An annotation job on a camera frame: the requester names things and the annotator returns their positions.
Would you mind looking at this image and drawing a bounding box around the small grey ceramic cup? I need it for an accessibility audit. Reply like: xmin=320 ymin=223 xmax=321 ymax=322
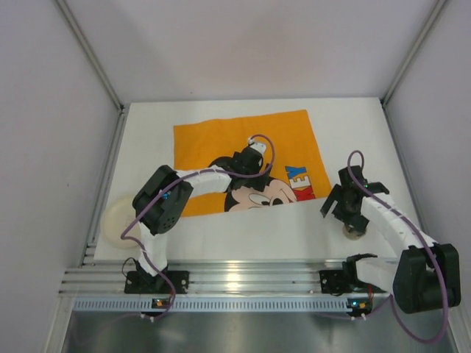
xmin=342 ymin=225 xmax=365 ymax=240

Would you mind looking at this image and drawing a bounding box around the orange cartoon mouse placemat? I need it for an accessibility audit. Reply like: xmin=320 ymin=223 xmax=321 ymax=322
xmin=174 ymin=110 xmax=331 ymax=217

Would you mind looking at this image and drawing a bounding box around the cream round plate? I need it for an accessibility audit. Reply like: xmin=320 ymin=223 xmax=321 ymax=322
xmin=100 ymin=195 xmax=138 ymax=249

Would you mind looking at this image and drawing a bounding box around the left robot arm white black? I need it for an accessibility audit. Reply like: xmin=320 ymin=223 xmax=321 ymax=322
xmin=132 ymin=140 xmax=271 ymax=279

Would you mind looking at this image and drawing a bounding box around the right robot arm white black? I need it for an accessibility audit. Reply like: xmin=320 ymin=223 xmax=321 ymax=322
xmin=320 ymin=165 xmax=461 ymax=314

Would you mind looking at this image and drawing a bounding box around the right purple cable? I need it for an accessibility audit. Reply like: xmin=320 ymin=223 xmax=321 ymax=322
xmin=347 ymin=149 xmax=452 ymax=345

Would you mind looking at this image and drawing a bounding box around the purple cable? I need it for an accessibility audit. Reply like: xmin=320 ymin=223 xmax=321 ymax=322
xmin=347 ymin=149 xmax=452 ymax=345
xmin=120 ymin=134 xmax=277 ymax=321

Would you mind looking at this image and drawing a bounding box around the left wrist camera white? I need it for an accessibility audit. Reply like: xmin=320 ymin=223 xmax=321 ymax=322
xmin=247 ymin=137 xmax=267 ymax=155

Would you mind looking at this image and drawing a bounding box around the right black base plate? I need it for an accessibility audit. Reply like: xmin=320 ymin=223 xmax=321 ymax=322
xmin=319 ymin=269 xmax=354 ymax=296

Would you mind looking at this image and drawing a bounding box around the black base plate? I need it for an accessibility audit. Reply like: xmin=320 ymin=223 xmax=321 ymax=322
xmin=124 ymin=263 xmax=189 ymax=294
xmin=319 ymin=269 xmax=354 ymax=296

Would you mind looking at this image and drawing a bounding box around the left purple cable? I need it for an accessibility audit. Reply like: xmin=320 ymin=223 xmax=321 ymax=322
xmin=120 ymin=134 xmax=277 ymax=321

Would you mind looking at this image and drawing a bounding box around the slotted grey cable duct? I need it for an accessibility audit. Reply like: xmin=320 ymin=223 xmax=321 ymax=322
xmin=73 ymin=296 xmax=371 ymax=313

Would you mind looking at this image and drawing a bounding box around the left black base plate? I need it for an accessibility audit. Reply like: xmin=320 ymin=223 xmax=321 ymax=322
xmin=124 ymin=263 xmax=189 ymax=294

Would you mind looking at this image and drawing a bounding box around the aluminium mounting rail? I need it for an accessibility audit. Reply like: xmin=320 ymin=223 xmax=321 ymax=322
xmin=59 ymin=260 xmax=341 ymax=296

